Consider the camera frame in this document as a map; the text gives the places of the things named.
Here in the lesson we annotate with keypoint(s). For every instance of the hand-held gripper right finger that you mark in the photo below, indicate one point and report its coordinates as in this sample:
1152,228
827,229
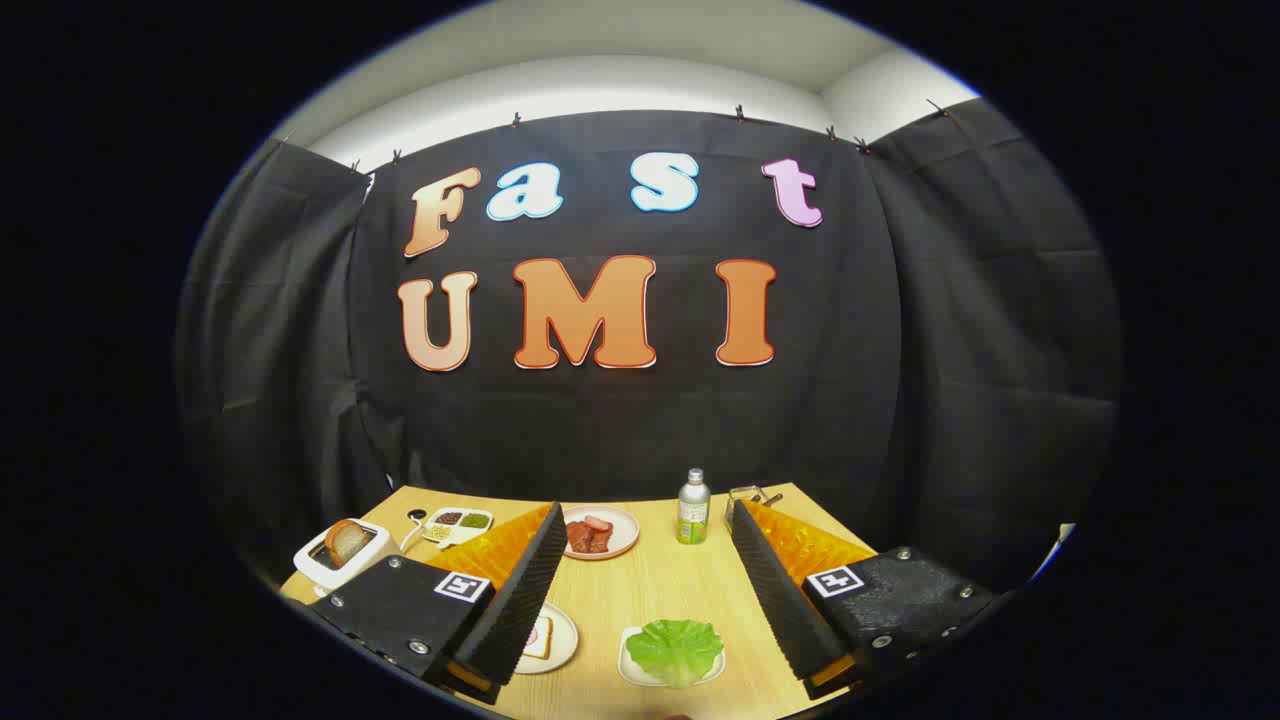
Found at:
775,590

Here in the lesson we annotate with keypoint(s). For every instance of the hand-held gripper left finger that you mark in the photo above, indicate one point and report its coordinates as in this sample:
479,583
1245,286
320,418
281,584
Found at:
530,590

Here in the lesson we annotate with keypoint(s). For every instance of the green lettuce leaf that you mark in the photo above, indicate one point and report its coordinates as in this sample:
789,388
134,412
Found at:
675,650

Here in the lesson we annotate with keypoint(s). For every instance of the toasted bread slice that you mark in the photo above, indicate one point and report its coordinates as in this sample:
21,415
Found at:
345,540

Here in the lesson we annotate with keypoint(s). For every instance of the round white plate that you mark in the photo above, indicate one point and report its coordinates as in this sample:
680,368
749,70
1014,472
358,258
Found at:
562,640

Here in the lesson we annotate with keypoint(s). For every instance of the white bread slice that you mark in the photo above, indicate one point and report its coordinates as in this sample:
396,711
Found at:
543,648

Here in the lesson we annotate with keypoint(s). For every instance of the green beans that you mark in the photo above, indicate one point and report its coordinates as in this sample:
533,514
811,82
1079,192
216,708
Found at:
475,520

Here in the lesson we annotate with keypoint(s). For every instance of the white divided dish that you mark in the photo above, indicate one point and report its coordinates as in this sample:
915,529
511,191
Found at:
458,527

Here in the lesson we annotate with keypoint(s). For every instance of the pink plate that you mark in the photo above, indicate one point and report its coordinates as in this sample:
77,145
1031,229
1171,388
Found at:
622,540

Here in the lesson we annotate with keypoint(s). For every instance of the silver bottle with green label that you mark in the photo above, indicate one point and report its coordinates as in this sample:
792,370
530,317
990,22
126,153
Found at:
692,520

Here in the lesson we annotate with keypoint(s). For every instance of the square white plate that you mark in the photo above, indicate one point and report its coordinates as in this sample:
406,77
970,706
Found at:
632,667

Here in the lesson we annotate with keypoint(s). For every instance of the white toaster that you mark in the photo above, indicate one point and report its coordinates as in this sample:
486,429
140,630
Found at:
310,570

